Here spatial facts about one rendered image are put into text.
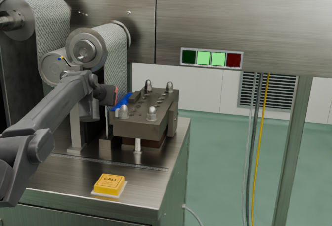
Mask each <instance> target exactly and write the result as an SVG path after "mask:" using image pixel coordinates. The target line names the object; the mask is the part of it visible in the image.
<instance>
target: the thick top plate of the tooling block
mask: <svg viewBox="0 0 332 226"><path fill-rule="evenodd" d="M173 90H174V92H166V88H156V87H152V90H144V87H143V88H142V89H141V90H140V92H141V97H140V98H139V99H138V100H137V101H136V102H135V103H128V104H127V107H128V111H129V118H128V119H120V118H119V117H115V118H114V119H113V135H114V136H122V137H130V138H138V139H146V140H155V141H159V140H160V138H161V136H162V134H163V132H164V130H165V128H166V126H167V124H168V114H169V109H170V107H171V106H172V104H173V102H178V101H179V90H177V89H173ZM151 106H153V107H154V108H155V110H156V114H157V120H156V121H148V120H146V118H147V113H148V109H149V107H151Z"/></svg>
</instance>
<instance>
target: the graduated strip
mask: <svg viewBox="0 0 332 226"><path fill-rule="evenodd" d="M50 156H57V157H64V158H71V159H78V160H86V161H93V162H100V163H107V164H115V165H122V166H129V167H136V168H144V169H151V170H158V171H165V172H168V170H169V168H164V167H156V166H149V165H141V164H134V163H127V162H120V161H112V160H105V159H97V158H90V157H83V156H76V155H68V154H61V153H53V152H52V153H51V154H50Z"/></svg>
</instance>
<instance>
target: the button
mask: <svg viewBox="0 0 332 226"><path fill-rule="evenodd" d="M124 183H125V177H124V176H117V175H110V174H102V175H101V177H100V178H99V180H98V181H97V182H96V184H95V185H94V192H95V193H101V194H108V195H114V196H117V195H118V194H119V192H120V190H121V188H122V187H123V185H124Z"/></svg>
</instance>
